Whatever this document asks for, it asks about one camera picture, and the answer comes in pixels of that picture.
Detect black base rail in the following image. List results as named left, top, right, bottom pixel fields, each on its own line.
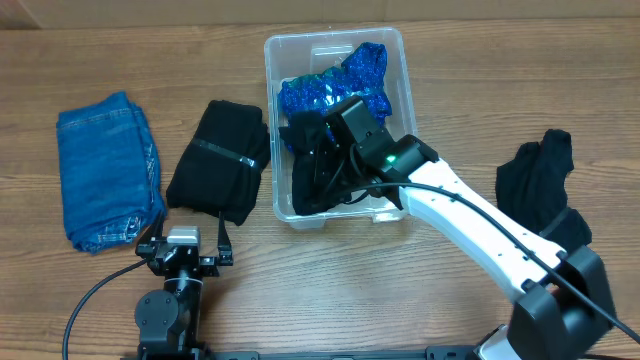
left=123, top=345, right=477, bottom=360

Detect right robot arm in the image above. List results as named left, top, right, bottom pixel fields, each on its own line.
left=323, top=96, right=618, bottom=360

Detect blue sparkly garment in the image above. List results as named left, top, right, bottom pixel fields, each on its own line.
left=278, top=42, right=393, bottom=128

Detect folded blue jeans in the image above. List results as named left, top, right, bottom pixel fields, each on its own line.
left=56, top=92, right=167, bottom=254

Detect clear plastic storage bin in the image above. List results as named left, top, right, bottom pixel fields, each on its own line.
left=264, top=27, right=418, bottom=230

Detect cardboard backdrop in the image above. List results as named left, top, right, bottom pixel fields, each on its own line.
left=1, top=0, right=639, bottom=29

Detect black folded garment with tape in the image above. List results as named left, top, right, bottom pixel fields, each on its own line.
left=166, top=100, right=270, bottom=226

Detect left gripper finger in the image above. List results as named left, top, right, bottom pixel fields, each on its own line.
left=217, top=211, right=232, bottom=253
left=135, top=213, right=165, bottom=246

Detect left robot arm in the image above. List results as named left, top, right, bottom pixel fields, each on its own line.
left=134, top=215, right=234, bottom=359

